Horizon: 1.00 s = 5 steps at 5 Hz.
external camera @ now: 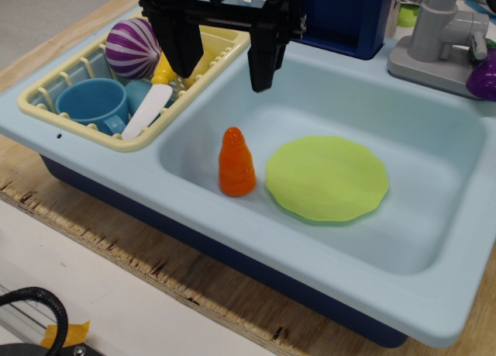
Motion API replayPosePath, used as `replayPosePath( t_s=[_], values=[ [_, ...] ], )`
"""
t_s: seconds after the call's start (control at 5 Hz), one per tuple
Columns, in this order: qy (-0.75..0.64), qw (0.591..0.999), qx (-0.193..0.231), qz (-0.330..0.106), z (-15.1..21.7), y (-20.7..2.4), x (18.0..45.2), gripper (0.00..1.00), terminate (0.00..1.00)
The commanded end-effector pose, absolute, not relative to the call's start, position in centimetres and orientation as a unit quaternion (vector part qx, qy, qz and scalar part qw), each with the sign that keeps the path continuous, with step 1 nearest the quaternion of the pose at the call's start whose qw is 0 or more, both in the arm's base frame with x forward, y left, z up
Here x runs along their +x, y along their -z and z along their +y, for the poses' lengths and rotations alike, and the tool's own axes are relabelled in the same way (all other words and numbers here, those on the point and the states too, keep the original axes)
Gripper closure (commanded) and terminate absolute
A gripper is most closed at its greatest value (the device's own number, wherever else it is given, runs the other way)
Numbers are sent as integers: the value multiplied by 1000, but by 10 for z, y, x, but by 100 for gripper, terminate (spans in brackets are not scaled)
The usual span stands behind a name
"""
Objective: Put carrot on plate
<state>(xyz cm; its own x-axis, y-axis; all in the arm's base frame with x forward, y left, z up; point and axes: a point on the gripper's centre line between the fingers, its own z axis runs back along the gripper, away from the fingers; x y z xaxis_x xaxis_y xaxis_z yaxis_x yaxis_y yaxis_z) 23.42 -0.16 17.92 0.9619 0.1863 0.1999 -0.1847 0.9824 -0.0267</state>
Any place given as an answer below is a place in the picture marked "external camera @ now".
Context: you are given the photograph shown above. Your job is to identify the small blue plastic bowl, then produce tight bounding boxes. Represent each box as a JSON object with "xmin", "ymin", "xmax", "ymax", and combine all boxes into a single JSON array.
[{"xmin": 125, "ymin": 80, "xmax": 174, "ymax": 118}]

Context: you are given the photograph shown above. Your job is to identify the purple white striped ball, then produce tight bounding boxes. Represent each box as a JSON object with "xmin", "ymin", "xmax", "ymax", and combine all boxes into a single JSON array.
[{"xmin": 105, "ymin": 18, "xmax": 161, "ymax": 80}]

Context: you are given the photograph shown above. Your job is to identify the green plastic cup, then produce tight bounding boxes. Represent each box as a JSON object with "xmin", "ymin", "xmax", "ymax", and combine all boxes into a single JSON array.
[{"xmin": 397, "ymin": 4, "xmax": 420, "ymax": 28}]

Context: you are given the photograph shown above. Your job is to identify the purple toy eggplant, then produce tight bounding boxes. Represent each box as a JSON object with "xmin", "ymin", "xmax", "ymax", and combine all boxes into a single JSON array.
[{"xmin": 466, "ymin": 38, "xmax": 495, "ymax": 102}]

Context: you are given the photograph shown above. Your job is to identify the black braided cable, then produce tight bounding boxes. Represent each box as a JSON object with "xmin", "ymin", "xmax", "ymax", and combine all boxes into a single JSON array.
[{"xmin": 0, "ymin": 286, "xmax": 70, "ymax": 356}]

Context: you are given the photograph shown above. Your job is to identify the grey toy faucet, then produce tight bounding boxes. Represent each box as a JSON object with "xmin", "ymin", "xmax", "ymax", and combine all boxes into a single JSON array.
[{"xmin": 387, "ymin": 0, "xmax": 490, "ymax": 99}]

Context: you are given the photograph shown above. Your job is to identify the yellow handled white toy knife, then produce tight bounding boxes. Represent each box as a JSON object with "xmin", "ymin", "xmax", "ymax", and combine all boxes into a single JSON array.
[{"xmin": 121, "ymin": 54, "xmax": 177, "ymax": 140}]

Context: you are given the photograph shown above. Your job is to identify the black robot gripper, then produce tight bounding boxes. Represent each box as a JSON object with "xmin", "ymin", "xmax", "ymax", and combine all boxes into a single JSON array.
[{"xmin": 140, "ymin": 0, "xmax": 306, "ymax": 92}]

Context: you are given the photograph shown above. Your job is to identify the orange toy carrot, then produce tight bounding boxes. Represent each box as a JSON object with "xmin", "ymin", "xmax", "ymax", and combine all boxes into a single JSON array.
[{"xmin": 218, "ymin": 126, "xmax": 257, "ymax": 197}]

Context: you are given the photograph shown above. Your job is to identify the yellow tape piece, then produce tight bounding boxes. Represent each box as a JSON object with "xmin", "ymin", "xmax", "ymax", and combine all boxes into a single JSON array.
[{"xmin": 40, "ymin": 321, "xmax": 91, "ymax": 349}]

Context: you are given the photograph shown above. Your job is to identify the cream yellow dish rack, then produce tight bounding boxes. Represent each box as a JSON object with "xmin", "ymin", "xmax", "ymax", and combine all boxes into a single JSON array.
[{"xmin": 17, "ymin": 9, "xmax": 252, "ymax": 153}]

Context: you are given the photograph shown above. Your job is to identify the dark blue plastic box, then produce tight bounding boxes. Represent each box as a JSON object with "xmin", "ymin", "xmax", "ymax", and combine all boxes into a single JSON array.
[{"xmin": 293, "ymin": 0, "xmax": 392, "ymax": 60}]

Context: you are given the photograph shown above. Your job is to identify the light blue toy sink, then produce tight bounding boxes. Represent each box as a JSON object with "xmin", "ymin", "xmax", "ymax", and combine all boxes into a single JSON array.
[{"xmin": 1, "ymin": 29, "xmax": 495, "ymax": 347}]

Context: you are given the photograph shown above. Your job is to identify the wooden board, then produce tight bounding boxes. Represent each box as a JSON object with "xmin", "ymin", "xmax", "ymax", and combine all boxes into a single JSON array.
[{"xmin": 1, "ymin": 0, "xmax": 495, "ymax": 355}]

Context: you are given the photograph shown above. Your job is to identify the lime green plastic plate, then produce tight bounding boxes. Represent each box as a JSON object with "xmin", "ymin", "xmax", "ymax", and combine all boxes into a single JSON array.
[{"xmin": 265, "ymin": 136, "xmax": 389, "ymax": 222}]

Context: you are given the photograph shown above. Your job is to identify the blue plastic cup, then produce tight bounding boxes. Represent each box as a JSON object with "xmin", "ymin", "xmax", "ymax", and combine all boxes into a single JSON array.
[{"xmin": 55, "ymin": 78, "xmax": 129, "ymax": 136}]

